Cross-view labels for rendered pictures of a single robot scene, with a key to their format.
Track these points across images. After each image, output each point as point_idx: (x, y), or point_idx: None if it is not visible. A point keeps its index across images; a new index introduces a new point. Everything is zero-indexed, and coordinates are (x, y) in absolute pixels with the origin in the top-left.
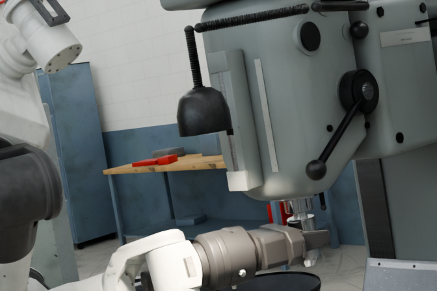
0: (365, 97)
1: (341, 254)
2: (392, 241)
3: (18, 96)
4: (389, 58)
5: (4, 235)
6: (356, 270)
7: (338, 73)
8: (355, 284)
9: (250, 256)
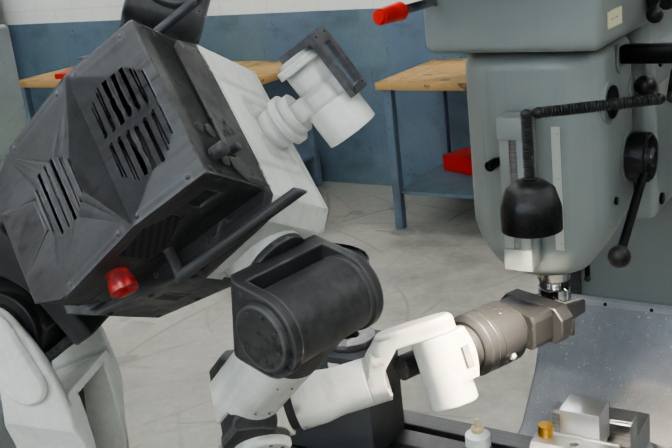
0: (651, 165)
1: (327, 195)
2: (580, 276)
3: (296, 174)
4: (661, 112)
5: (319, 354)
6: (350, 216)
7: (623, 136)
8: (354, 235)
9: (522, 338)
